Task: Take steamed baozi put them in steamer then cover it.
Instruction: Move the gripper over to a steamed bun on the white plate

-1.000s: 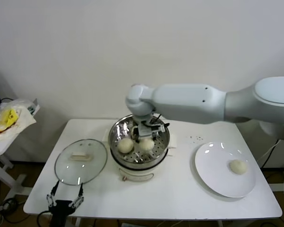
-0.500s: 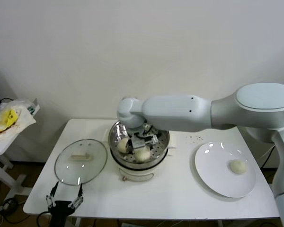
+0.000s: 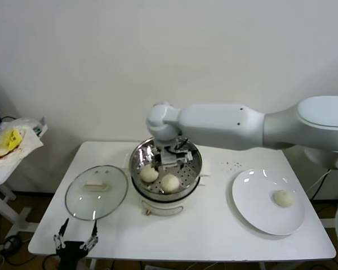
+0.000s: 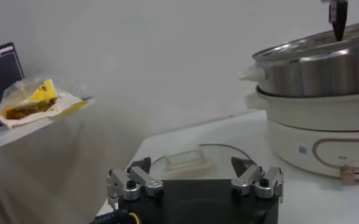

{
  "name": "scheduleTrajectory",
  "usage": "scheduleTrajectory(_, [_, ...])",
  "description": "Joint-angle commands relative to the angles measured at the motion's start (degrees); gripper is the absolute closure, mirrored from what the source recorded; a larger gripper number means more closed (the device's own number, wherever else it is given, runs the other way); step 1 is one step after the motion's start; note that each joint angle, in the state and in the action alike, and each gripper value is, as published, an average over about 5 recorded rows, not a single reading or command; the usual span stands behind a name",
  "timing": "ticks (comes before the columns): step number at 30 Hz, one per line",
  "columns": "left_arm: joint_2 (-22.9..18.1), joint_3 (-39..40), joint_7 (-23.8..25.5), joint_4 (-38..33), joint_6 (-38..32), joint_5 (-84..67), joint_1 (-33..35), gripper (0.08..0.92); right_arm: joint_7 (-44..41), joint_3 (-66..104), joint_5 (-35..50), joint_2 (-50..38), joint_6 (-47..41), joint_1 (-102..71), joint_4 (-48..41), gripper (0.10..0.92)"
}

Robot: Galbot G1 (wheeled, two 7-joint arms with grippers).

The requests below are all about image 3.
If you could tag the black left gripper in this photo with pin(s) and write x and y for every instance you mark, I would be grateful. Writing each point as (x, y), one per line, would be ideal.
(71, 249)

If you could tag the white stand base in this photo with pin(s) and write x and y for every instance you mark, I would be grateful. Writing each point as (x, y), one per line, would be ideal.
(329, 220)

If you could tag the teal and white box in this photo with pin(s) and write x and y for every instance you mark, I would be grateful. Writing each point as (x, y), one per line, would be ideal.
(41, 128)

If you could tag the white round plate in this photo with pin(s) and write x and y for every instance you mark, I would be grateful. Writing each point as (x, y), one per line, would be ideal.
(250, 197)

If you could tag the white side table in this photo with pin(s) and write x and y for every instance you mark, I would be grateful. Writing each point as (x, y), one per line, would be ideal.
(0, 175)

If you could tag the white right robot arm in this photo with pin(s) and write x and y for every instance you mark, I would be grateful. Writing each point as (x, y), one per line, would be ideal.
(219, 123)

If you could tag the white electric cooker base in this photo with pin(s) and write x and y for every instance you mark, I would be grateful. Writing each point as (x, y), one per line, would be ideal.
(163, 209)

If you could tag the white steamed baozi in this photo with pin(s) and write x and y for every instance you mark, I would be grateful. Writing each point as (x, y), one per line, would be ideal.
(149, 173)
(169, 183)
(283, 198)

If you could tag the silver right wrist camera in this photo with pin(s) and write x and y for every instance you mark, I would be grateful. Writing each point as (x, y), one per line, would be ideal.
(184, 156)

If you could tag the stainless steel steamer basket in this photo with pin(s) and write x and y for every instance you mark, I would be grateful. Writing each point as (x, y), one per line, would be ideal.
(188, 174)

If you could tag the round glass pot lid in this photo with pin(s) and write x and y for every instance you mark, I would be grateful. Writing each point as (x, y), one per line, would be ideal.
(101, 174)

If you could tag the plastic bag with yellow contents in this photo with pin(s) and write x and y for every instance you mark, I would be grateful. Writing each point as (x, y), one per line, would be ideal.
(14, 137)

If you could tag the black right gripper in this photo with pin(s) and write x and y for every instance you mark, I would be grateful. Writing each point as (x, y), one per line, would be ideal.
(158, 158)

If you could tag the floor power strip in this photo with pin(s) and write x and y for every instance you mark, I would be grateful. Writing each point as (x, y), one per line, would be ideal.
(9, 244)

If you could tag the dark crumbs scatter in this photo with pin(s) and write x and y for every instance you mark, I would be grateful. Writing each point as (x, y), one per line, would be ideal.
(235, 165)

